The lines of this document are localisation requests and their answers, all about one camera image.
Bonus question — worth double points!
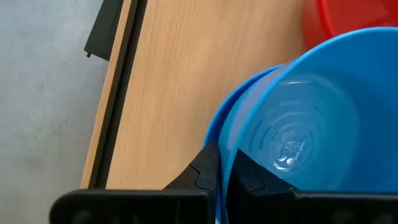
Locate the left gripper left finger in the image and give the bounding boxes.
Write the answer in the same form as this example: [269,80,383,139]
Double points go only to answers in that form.
[49,142,221,224]

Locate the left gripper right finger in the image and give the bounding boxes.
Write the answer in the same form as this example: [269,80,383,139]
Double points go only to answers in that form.
[226,148,398,224]

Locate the blue plastic mini bowl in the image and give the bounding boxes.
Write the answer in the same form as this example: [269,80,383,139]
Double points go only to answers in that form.
[203,63,285,224]
[217,26,398,224]

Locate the red plastic mini bowl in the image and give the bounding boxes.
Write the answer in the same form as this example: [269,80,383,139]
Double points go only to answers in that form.
[302,0,398,49]

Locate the black aluminium table frame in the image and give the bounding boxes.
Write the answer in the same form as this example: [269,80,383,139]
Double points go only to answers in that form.
[88,0,149,190]

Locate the black flat bracket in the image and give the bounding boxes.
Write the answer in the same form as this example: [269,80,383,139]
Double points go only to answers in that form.
[83,0,124,62]

